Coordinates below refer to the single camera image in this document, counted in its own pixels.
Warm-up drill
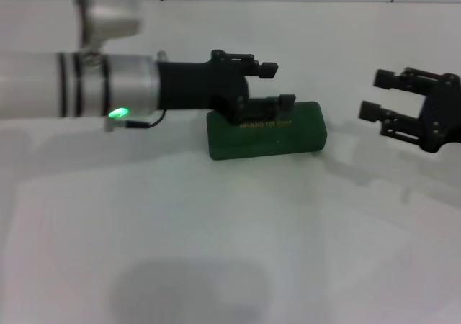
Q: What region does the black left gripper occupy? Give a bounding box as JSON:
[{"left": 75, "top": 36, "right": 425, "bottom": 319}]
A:
[{"left": 156, "top": 49, "right": 297, "bottom": 126}]

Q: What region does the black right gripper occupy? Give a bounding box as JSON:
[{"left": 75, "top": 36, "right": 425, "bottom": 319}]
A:
[{"left": 358, "top": 67, "right": 461, "bottom": 155}]

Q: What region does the green glasses case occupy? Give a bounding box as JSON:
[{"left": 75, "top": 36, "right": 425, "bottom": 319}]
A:
[{"left": 206, "top": 100, "right": 328, "bottom": 162}]

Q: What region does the left wrist connector with cable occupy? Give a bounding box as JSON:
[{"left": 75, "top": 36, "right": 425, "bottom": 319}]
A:
[{"left": 103, "top": 109, "right": 167, "bottom": 133}]

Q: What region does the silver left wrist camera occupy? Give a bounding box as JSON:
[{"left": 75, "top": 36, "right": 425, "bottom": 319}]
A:
[{"left": 73, "top": 0, "right": 143, "bottom": 48}]

